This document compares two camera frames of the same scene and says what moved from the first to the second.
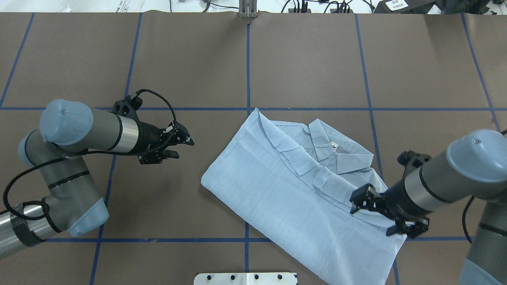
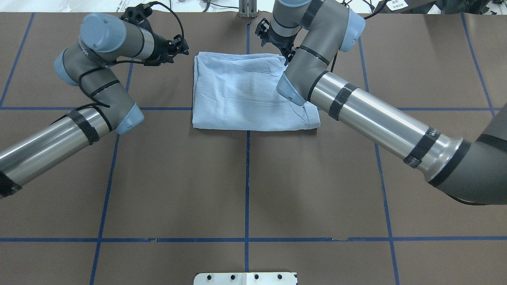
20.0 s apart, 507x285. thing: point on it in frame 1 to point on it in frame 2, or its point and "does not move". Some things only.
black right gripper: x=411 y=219 to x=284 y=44
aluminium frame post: x=248 y=8 does not move
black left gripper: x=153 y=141 to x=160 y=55
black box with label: x=404 y=6 does not move
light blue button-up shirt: x=291 y=183 to x=238 y=91
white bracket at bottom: x=245 y=278 does not move
